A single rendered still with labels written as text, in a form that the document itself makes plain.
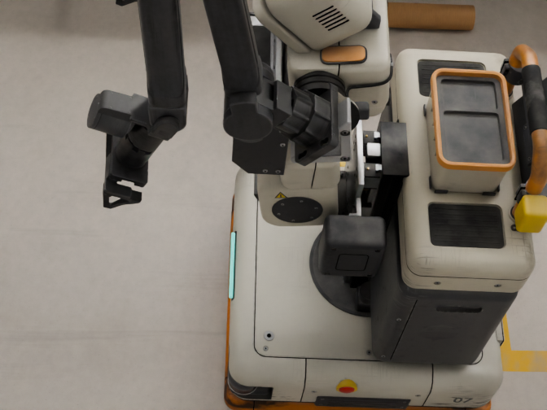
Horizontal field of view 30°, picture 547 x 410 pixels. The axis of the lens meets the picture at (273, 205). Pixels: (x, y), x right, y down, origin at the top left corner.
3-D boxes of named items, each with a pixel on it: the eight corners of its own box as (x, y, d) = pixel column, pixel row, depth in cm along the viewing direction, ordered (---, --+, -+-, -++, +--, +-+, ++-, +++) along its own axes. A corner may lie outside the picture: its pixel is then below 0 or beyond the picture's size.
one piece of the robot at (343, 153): (351, 137, 170) (350, 97, 161) (352, 162, 168) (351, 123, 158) (291, 138, 171) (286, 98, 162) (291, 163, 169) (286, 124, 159)
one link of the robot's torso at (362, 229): (368, 178, 233) (386, 115, 212) (373, 290, 219) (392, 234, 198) (251, 172, 232) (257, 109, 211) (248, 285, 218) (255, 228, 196)
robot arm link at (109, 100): (182, 127, 157) (185, 82, 161) (112, 104, 152) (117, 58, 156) (150, 163, 166) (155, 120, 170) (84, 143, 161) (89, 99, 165)
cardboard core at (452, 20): (476, 19, 323) (382, 15, 321) (470, 35, 330) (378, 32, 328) (473, 0, 327) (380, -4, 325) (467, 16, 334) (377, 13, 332)
